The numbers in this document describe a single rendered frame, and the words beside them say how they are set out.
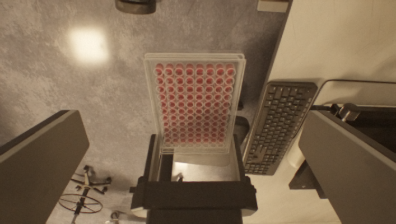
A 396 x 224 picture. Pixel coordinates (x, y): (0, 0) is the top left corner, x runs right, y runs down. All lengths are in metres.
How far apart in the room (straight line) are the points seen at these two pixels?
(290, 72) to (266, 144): 0.26
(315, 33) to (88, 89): 1.46
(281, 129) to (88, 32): 1.19
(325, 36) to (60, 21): 1.33
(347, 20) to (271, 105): 0.26
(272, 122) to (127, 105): 1.22
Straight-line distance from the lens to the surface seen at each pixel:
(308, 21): 0.52
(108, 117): 1.77
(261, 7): 1.23
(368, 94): 0.75
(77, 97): 1.74
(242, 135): 1.10
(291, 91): 0.58
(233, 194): 0.19
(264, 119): 0.62
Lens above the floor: 1.19
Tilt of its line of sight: 49 degrees down
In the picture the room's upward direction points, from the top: 179 degrees clockwise
